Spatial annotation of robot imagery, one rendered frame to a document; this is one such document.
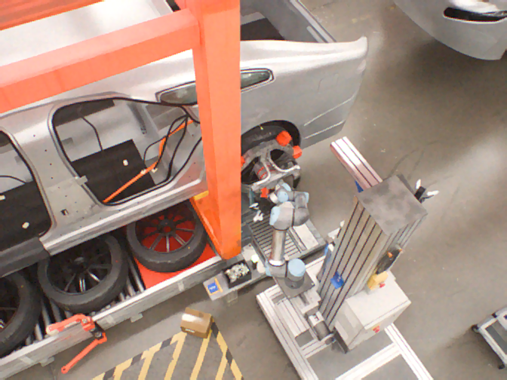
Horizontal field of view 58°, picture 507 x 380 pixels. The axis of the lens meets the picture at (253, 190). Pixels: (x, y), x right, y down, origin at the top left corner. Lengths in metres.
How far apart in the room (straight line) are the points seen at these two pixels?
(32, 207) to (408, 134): 3.79
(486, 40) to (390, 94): 1.20
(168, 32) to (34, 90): 0.53
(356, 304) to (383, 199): 0.83
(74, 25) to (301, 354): 2.80
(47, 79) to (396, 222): 1.56
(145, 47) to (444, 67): 4.85
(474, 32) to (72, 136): 3.76
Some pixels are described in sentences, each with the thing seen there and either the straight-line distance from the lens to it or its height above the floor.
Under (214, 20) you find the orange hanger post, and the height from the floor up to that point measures 2.74.
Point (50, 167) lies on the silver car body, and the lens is 2.97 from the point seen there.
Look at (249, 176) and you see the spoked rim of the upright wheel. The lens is 3.86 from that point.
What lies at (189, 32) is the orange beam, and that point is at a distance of 1.88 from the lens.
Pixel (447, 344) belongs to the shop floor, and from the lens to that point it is 4.33.
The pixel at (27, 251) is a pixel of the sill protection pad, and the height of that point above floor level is 0.93.
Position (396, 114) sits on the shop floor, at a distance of 5.48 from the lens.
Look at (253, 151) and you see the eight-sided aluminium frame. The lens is 3.45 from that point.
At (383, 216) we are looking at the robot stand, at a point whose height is 2.03.
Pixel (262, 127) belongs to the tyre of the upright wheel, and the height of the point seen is 1.17.
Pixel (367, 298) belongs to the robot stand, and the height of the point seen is 1.23.
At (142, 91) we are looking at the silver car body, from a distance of 2.84.
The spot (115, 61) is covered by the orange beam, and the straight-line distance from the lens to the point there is 1.84.
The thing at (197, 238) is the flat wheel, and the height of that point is 0.51.
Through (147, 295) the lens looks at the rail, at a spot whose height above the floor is 0.37.
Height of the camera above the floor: 3.86
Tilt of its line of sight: 58 degrees down
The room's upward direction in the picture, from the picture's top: 2 degrees clockwise
